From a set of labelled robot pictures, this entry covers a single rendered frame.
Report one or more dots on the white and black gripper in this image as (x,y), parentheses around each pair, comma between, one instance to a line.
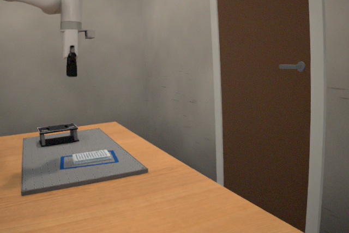
(70,50)

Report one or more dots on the black raised platform on two legs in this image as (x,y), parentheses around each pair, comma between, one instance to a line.
(60,140)

